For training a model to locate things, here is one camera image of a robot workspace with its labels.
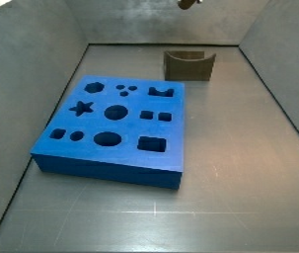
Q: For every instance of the blue foam shape board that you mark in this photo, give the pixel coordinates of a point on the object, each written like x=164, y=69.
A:
x=118, y=131

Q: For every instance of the brown wooden cylinder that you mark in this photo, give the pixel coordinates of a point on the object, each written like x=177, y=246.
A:
x=185, y=4

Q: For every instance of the dark grey curved cradle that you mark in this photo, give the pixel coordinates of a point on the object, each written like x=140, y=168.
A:
x=188, y=65

